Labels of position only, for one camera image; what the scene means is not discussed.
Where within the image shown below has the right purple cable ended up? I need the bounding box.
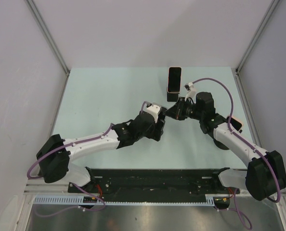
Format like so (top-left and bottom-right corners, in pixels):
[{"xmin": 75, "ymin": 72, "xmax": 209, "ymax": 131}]
[{"xmin": 191, "ymin": 77, "xmax": 285, "ymax": 229}]

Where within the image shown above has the black round phone stand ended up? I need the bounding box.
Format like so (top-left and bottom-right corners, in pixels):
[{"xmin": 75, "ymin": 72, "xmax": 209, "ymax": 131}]
[{"xmin": 213, "ymin": 138, "xmax": 229, "ymax": 151}]

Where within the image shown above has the purple cable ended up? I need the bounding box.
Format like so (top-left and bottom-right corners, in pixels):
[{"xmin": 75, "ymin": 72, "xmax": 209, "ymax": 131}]
[
  {"xmin": 27, "ymin": 100, "xmax": 153, "ymax": 218},
  {"xmin": 191, "ymin": 77, "xmax": 285, "ymax": 229}
]

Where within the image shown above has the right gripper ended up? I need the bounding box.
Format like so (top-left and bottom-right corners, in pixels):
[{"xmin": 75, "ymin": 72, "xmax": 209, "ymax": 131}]
[{"xmin": 164, "ymin": 97, "xmax": 203, "ymax": 120}]

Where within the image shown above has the pink case phone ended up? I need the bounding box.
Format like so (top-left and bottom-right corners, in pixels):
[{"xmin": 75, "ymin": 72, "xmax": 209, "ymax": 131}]
[{"xmin": 168, "ymin": 67, "xmax": 182, "ymax": 93}]

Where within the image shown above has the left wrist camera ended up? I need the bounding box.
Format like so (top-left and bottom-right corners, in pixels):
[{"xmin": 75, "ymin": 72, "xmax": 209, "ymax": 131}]
[{"xmin": 145, "ymin": 103, "xmax": 162, "ymax": 122}]

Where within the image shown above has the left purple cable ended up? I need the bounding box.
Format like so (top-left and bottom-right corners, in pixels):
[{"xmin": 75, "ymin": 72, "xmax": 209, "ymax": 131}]
[{"xmin": 27, "ymin": 100, "xmax": 153, "ymax": 218}]

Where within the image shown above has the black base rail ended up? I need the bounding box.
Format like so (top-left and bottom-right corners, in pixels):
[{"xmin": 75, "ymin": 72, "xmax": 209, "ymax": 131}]
[{"xmin": 68, "ymin": 167, "xmax": 240, "ymax": 203}]

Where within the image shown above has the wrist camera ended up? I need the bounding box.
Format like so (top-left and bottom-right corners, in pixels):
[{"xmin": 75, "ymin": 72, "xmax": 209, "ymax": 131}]
[
  {"xmin": 145, "ymin": 103, "xmax": 162, "ymax": 122},
  {"xmin": 184, "ymin": 82, "xmax": 197, "ymax": 101}
]

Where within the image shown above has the aluminium corner post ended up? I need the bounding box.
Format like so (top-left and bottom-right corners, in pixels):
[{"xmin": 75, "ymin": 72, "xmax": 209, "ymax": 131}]
[
  {"xmin": 235, "ymin": 0, "xmax": 282, "ymax": 75},
  {"xmin": 24, "ymin": 0, "xmax": 70, "ymax": 77}
]

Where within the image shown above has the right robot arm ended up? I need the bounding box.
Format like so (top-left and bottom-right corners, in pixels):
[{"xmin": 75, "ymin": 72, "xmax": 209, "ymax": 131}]
[{"xmin": 165, "ymin": 92, "xmax": 286, "ymax": 201}]

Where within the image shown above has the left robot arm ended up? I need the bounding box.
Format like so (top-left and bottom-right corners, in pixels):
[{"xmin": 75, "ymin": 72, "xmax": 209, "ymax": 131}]
[{"xmin": 36, "ymin": 112, "xmax": 165, "ymax": 193}]

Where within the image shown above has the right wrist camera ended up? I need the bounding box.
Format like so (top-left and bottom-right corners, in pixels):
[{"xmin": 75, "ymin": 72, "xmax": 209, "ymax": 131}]
[{"xmin": 184, "ymin": 82, "xmax": 197, "ymax": 101}]

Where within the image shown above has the left aluminium corner post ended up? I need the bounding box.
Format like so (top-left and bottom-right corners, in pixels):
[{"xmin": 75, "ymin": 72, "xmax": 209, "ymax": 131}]
[{"xmin": 24, "ymin": 0, "xmax": 70, "ymax": 77}]

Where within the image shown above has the right aluminium corner post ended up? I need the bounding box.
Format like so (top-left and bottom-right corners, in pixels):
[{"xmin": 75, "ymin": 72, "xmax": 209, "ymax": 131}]
[{"xmin": 235, "ymin": 0, "xmax": 282, "ymax": 75}]

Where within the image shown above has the white cable duct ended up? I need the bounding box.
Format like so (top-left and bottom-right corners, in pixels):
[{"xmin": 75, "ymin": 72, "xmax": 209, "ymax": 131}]
[{"xmin": 33, "ymin": 194, "xmax": 217, "ymax": 206}]

